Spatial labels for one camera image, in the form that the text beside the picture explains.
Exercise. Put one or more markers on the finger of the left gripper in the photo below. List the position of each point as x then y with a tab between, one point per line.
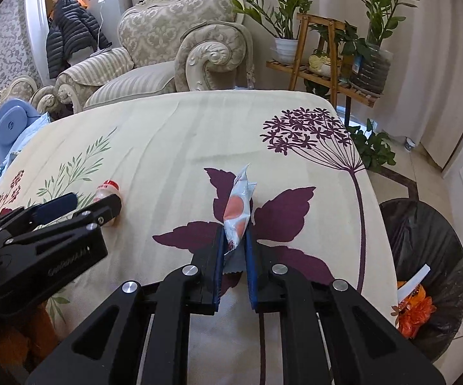
71	218
40	214

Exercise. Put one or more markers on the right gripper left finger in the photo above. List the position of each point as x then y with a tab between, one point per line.
140	333

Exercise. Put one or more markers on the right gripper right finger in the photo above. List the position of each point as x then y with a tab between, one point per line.
330	333

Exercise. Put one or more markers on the small white yogurt bottle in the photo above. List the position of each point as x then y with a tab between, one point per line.
108	202

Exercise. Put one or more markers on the orange plastic bag ball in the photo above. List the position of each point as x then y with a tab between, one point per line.
413	312

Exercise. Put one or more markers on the white teal paper box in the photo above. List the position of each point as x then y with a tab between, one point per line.
407	288

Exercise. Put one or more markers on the white red snack packet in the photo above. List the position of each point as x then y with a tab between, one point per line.
237	212

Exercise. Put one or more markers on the black lined trash bin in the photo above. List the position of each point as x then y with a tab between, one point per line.
419	235

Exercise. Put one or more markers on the floral cream tablecloth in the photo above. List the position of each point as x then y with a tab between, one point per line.
174	158

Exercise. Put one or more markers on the light blue cloth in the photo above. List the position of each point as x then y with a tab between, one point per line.
23	140

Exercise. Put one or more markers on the blue massage pillow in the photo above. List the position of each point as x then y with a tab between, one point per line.
16	116

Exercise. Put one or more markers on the black puffer jacket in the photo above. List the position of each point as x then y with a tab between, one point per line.
73	28

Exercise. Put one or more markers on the ornate cream armchair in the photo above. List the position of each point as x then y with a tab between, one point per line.
165	46

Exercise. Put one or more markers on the low green floor plant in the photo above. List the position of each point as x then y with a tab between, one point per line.
373	146

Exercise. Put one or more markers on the wooden plant stand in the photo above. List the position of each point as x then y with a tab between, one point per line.
325	36

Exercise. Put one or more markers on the small yellow flower pot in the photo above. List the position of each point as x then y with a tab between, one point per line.
320	64

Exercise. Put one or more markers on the plant in white pot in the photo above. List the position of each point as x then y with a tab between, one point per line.
278	21

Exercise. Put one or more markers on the white curtain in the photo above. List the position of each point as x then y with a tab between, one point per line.
423	96

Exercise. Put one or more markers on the tall plant in dark pot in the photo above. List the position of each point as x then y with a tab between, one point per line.
372	63

